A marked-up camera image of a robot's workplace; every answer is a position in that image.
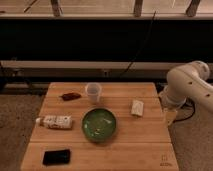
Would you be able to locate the white sponge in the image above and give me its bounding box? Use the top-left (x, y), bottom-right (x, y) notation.
top-left (131, 100), bottom-right (144, 117)

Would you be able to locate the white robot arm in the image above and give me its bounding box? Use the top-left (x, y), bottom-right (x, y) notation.
top-left (159, 61), bottom-right (213, 125)

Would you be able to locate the green ceramic bowl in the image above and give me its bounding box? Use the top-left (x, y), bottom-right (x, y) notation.
top-left (81, 108), bottom-right (117, 143)

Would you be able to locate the clear plastic cup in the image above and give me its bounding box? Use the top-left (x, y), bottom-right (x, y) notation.
top-left (85, 83), bottom-right (102, 103)

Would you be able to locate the white tube bottle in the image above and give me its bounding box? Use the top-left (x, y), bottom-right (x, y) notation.
top-left (36, 115), bottom-right (72, 129)

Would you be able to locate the black smartphone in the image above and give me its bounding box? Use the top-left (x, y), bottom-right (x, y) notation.
top-left (42, 149), bottom-right (71, 165)

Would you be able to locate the black floor cable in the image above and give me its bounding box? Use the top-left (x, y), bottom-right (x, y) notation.
top-left (173, 99), bottom-right (196, 123)

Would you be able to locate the black hanging cable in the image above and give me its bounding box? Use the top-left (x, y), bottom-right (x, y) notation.
top-left (119, 10), bottom-right (157, 77)

